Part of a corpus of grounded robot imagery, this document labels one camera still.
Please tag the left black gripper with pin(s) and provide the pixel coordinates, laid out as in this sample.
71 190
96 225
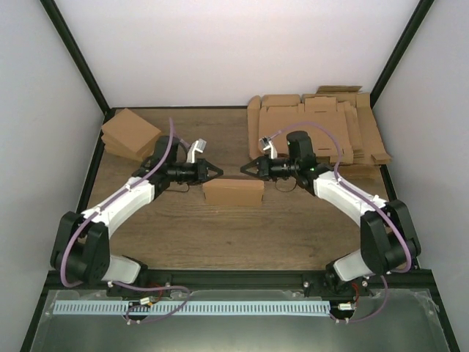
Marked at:
202 166

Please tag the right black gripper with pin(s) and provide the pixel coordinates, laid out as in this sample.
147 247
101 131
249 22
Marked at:
264 168

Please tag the brown cardboard box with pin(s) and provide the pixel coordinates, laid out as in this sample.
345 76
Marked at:
234 192

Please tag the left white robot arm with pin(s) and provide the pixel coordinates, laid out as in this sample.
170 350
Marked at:
81 252

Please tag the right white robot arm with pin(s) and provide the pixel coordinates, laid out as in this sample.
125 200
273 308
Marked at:
388 240

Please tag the stack of folded cardboard boxes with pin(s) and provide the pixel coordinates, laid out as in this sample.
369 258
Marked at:
129 136

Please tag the pile of flat cardboard blanks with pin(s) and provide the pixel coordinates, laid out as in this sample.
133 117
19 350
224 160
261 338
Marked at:
333 113

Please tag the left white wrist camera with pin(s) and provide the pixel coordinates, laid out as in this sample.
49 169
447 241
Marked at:
197 146

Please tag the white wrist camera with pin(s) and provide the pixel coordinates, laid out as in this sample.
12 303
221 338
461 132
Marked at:
268 147
197 146

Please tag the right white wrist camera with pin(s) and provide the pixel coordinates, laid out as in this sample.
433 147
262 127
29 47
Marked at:
268 147

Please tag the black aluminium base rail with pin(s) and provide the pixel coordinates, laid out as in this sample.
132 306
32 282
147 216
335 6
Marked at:
311 283

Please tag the light blue slotted cable duct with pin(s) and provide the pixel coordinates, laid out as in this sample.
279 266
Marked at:
205 308

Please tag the black frame post left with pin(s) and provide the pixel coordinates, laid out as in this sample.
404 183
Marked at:
59 23

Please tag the black frame post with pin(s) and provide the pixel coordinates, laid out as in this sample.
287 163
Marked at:
410 30
59 23

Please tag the black frame post right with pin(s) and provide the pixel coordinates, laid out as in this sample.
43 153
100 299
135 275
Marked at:
410 30

